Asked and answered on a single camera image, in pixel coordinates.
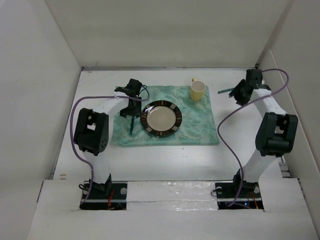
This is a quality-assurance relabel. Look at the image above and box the fork with green handle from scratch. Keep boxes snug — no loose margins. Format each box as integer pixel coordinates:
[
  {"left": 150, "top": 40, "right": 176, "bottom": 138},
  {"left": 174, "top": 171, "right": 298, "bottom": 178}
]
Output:
[{"left": 129, "top": 115, "right": 136, "bottom": 136}]

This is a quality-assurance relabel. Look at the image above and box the knife with green handle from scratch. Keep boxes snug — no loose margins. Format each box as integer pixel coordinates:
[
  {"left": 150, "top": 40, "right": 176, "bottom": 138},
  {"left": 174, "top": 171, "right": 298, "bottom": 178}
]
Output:
[{"left": 217, "top": 87, "right": 234, "bottom": 94}]

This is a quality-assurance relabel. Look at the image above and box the dark round plate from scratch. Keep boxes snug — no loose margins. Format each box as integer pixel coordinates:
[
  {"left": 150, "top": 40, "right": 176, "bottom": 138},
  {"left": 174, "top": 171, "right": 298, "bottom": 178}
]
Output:
[{"left": 140, "top": 100, "right": 183, "bottom": 138}]

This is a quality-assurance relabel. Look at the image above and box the yellow mug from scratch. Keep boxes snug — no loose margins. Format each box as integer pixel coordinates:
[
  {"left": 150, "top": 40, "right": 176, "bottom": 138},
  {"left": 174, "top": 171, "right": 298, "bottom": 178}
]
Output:
[{"left": 190, "top": 78, "right": 206, "bottom": 102}]

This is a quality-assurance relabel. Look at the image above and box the green patterned cloth placemat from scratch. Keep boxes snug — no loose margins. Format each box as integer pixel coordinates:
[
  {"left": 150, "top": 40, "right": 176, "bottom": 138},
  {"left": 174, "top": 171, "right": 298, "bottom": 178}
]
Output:
[{"left": 109, "top": 85, "right": 220, "bottom": 147}]

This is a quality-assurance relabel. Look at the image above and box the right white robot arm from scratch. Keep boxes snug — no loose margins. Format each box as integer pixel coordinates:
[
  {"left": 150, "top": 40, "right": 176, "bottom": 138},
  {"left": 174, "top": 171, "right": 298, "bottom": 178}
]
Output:
[{"left": 229, "top": 68, "right": 299, "bottom": 197}]

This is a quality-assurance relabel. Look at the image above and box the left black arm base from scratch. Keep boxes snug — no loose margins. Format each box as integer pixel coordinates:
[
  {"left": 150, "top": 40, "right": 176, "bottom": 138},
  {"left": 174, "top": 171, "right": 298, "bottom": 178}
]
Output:
[{"left": 79, "top": 181, "right": 128, "bottom": 211}]

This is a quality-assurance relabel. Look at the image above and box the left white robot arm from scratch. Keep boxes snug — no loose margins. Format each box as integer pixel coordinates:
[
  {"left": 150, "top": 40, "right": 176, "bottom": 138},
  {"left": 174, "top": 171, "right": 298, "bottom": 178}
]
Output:
[{"left": 69, "top": 78, "right": 150, "bottom": 199}]

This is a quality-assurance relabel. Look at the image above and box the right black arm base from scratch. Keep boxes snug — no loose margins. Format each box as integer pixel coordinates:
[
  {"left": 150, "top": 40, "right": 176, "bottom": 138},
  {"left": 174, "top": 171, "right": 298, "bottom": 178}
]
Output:
[{"left": 210, "top": 181, "right": 264, "bottom": 210}]

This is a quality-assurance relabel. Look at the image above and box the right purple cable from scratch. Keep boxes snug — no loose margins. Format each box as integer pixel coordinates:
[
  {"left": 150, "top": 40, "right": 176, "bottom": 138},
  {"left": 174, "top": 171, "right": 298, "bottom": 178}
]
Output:
[{"left": 216, "top": 69, "right": 290, "bottom": 208}]

